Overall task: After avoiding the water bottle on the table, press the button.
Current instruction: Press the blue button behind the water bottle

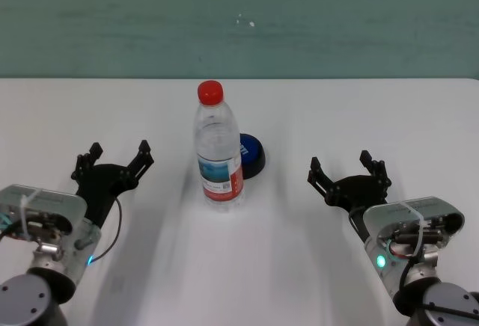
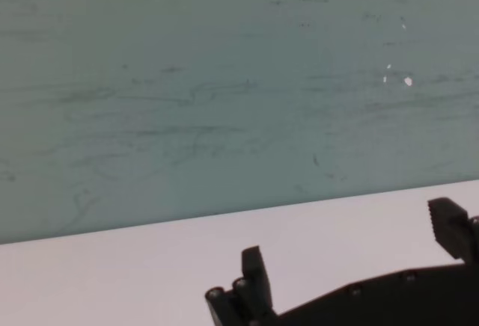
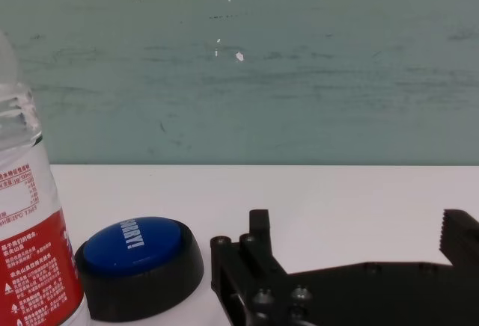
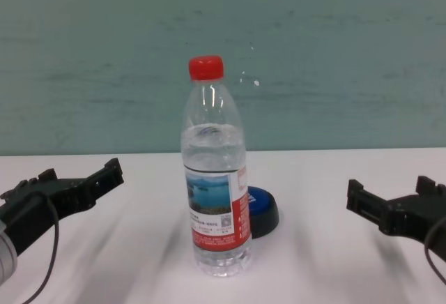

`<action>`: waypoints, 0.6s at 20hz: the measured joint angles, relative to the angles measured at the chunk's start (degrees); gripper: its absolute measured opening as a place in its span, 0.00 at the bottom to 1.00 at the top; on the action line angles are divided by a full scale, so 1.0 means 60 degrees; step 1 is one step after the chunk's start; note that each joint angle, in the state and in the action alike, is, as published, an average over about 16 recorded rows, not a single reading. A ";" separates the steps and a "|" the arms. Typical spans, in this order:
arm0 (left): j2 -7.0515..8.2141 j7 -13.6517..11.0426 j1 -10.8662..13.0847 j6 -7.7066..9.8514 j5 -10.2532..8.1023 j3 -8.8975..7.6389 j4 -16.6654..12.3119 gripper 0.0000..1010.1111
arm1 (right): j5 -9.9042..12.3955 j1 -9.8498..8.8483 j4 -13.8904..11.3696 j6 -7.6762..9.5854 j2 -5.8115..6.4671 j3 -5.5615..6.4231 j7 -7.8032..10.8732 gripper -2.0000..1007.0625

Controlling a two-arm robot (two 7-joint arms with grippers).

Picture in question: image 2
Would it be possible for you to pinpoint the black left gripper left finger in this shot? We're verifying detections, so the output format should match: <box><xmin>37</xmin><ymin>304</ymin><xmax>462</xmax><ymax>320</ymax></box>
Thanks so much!
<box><xmin>204</xmin><ymin>245</ymin><xmax>278</xmax><ymax>326</ymax></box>

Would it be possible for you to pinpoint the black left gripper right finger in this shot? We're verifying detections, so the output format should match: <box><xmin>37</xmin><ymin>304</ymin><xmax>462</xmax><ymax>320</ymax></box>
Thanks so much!
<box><xmin>427</xmin><ymin>197</ymin><xmax>479</xmax><ymax>263</ymax></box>

